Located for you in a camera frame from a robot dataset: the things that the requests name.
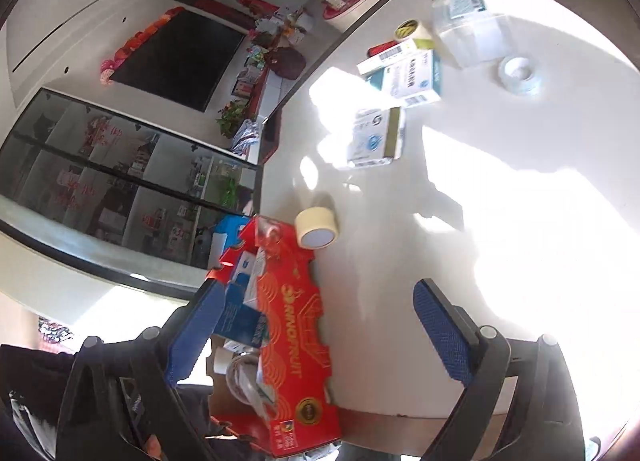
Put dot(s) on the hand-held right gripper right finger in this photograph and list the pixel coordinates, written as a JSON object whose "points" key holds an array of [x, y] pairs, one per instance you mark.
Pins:
{"points": [[442, 331]]}

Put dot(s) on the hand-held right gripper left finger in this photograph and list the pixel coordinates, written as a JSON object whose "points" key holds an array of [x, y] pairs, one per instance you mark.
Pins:
{"points": [[197, 331]]}

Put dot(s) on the blue medicine box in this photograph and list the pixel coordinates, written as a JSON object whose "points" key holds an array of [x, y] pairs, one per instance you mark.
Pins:
{"points": [[240, 316]]}

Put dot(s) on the red cardboard box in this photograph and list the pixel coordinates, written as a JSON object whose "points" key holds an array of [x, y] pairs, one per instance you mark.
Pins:
{"points": [[295, 341]]}

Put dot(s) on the beige tape roll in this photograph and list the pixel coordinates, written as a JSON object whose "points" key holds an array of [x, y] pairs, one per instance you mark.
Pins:
{"points": [[312, 216]]}

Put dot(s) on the white green-edged medicine box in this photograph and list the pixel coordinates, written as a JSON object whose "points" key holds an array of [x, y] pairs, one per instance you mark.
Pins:
{"points": [[372, 136]]}

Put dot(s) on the narrow white barcode medicine box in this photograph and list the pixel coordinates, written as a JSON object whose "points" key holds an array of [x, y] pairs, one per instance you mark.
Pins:
{"points": [[395, 57]]}

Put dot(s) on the transparent plastic box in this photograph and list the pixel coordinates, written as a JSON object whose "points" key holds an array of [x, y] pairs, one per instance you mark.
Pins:
{"points": [[470, 36]]}

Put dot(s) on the white blue-logo medicine box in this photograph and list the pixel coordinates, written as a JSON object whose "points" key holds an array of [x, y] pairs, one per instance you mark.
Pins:
{"points": [[247, 266]]}

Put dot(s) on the glass display cabinet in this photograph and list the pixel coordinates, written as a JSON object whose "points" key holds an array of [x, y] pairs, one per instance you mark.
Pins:
{"points": [[100, 181]]}

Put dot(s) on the striped plastic bag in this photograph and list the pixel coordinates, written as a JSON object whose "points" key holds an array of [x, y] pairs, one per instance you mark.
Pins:
{"points": [[246, 137]]}

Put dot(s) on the red-cased smartphone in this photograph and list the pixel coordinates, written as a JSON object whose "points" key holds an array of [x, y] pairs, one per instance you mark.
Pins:
{"points": [[271, 138]]}

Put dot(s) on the green potted plant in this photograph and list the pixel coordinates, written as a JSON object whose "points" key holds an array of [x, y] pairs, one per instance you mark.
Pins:
{"points": [[232, 118]]}

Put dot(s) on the white low console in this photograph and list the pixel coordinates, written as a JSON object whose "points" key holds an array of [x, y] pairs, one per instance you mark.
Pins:
{"points": [[272, 91]]}

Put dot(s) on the white blue-text medicine box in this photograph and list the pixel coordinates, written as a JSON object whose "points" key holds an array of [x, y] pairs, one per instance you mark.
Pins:
{"points": [[405, 81]]}

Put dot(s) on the white tape roll red-blue label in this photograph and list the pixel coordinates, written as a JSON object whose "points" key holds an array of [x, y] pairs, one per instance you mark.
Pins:
{"points": [[530, 83]]}

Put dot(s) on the black television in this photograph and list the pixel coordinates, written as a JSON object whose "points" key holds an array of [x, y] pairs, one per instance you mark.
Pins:
{"points": [[180, 61]]}

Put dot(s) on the dark red basket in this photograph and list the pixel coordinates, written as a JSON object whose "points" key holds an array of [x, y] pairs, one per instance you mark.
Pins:
{"points": [[289, 62]]}

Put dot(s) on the red lighter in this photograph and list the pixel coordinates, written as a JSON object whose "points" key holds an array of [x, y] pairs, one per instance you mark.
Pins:
{"points": [[380, 48]]}

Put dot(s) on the white tape roll yellow label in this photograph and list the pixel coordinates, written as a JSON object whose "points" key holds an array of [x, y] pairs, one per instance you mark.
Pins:
{"points": [[422, 36]]}

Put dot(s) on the red flower garland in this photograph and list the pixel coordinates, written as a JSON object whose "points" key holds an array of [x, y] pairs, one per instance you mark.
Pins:
{"points": [[135, 41]]}

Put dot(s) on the row of colourful packets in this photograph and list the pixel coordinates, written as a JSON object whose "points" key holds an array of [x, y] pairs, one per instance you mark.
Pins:
{"points": [[270, 31]]}

